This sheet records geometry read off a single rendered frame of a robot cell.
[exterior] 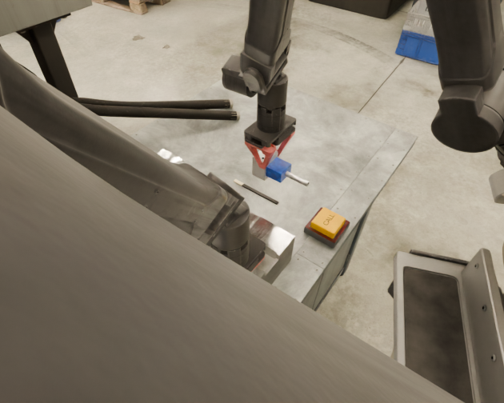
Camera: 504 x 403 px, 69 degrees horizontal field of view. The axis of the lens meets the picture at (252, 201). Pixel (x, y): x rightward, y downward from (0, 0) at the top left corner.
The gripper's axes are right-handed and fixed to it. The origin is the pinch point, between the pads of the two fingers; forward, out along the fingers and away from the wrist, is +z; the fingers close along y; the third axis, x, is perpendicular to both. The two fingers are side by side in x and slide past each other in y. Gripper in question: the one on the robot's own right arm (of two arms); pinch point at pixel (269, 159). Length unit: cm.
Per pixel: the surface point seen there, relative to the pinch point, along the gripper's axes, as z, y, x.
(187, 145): 14.4, -5.0, -32.4
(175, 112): 7.2, -8.0, -38.8
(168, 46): 91, -164, -223
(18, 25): -15, 10, -73
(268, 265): 9.0, 17.9, 12.7
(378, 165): 15.6, -31.6, 16.3
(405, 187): 96, -122, 15
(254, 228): 6.2, 13.9, 6.1
